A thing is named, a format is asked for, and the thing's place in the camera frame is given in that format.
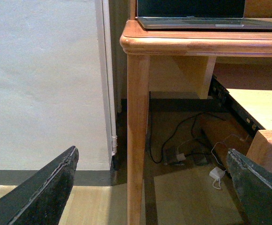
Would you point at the power strip on floor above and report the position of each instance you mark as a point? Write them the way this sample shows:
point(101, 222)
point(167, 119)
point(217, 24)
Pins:
point(174, 157)

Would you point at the silver laptop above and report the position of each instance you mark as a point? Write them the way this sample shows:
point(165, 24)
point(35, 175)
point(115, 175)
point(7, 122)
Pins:
point(196, 14)

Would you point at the wooden desk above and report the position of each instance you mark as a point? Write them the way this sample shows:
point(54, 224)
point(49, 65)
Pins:
point(152, 59)

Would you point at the white power adapter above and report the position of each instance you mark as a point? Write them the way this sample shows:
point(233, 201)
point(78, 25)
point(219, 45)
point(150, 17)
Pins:
point(217, 173)

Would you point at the wooden keyboard drawer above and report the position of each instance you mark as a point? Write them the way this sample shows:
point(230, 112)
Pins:
point(258, 103)

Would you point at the white wall pipe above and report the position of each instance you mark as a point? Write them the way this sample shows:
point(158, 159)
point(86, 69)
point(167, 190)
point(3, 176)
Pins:
point(109, 73)

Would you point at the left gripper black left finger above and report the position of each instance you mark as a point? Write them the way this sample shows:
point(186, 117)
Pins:
point(41, 199)

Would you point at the wooden rolling stand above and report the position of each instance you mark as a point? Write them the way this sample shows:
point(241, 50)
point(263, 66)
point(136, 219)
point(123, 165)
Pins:
point(224, 133)

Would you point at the black drawer slide rail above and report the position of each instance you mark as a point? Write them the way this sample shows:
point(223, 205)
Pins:
point(223, 96)

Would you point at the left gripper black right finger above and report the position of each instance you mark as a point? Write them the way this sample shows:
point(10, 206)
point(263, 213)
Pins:
point(253, 185)

